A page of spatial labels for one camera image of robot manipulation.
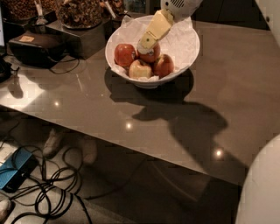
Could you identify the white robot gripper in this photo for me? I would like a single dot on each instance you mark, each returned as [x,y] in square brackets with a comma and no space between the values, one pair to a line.
[181,8]

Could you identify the red apple with sticker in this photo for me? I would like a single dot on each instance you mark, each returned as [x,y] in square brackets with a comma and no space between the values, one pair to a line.
[148,55]

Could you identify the white bowl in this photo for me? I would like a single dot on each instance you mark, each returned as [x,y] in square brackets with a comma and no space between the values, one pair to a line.
[151,83]

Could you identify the red apple right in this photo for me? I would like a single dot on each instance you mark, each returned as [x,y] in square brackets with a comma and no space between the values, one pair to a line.
[163,66]

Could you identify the red apple left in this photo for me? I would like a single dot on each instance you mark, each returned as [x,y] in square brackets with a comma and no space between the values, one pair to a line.
[125,54]

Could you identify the yellowish apple front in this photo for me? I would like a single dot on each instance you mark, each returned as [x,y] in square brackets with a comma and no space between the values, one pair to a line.
[140,69]

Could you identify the glass jar of granola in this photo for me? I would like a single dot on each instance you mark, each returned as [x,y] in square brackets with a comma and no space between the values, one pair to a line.
[79,14]

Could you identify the metal scoop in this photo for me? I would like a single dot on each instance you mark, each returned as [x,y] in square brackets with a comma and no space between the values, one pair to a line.
[41,20]

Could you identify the black device box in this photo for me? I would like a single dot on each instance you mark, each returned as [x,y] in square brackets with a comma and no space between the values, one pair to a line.
[37,50]

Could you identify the white shoe right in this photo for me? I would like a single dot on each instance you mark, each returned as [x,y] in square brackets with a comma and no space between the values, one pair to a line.
[89,150]

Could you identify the white shoe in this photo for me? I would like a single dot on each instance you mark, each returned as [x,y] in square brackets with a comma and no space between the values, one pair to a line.
[52,144]
[89,150]

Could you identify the glass jar of nuts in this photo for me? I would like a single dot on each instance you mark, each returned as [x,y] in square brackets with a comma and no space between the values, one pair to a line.
[20,10]

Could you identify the white shoe left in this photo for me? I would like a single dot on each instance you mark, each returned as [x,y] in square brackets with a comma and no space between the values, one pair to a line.
[52,144]

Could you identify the blue box on floor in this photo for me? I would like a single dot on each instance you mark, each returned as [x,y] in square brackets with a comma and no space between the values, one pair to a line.
[16,169]

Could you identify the dark pedestal block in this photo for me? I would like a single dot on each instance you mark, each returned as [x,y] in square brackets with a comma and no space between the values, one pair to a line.
[80,43]

